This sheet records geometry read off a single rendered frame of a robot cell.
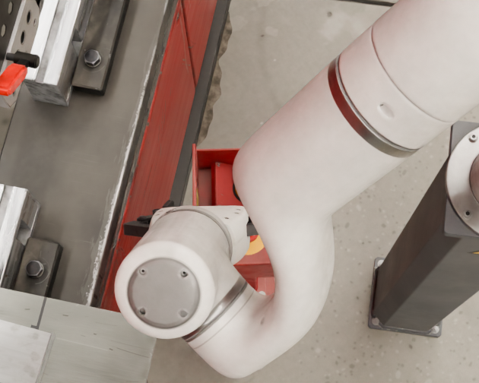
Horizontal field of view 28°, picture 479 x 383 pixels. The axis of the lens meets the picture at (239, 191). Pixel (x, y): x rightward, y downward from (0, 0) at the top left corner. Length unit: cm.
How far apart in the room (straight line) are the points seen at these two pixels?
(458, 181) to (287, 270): 74
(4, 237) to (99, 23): 41
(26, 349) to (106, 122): 42
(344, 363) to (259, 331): 160
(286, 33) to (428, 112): 199
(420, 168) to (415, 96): 188
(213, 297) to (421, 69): 27
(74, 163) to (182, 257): 84
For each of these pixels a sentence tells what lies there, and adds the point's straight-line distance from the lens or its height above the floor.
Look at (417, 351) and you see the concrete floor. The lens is 242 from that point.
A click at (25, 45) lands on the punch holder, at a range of 132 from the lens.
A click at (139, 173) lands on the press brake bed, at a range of 172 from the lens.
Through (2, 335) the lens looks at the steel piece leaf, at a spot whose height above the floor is 100.
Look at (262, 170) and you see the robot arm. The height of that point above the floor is 169.
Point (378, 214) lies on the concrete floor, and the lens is 247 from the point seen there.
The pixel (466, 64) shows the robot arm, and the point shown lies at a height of 181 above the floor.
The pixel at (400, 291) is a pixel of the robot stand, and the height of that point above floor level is 40.
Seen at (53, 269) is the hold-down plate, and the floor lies 90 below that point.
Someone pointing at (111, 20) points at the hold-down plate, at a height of 91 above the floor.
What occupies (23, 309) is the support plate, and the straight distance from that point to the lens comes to 143.
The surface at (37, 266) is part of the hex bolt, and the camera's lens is 152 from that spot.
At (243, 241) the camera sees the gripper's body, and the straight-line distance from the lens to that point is 97.
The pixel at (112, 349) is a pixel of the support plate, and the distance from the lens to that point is 140.
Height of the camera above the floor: 237
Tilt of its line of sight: 74 degrees down
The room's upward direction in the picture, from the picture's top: 3 degrees counter-clockwise
